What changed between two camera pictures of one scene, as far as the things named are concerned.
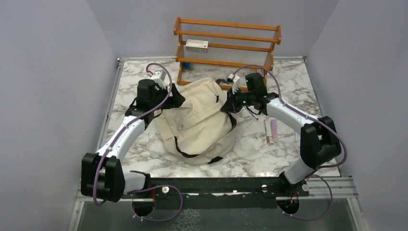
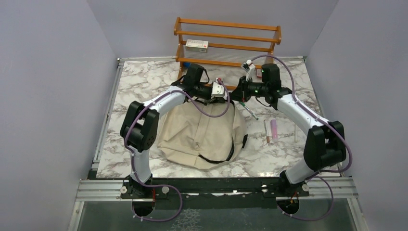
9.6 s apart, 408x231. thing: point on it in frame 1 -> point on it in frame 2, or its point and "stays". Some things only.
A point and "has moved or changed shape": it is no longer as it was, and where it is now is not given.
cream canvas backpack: x=197 y=130 has moved or changed shape
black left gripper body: x=172 y=101 -> x=213 y=98
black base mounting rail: x=217 y=193 stays
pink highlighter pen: x=274 y=130 stays
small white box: x=195 y=45 stays
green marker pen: x=253 y=114 stays
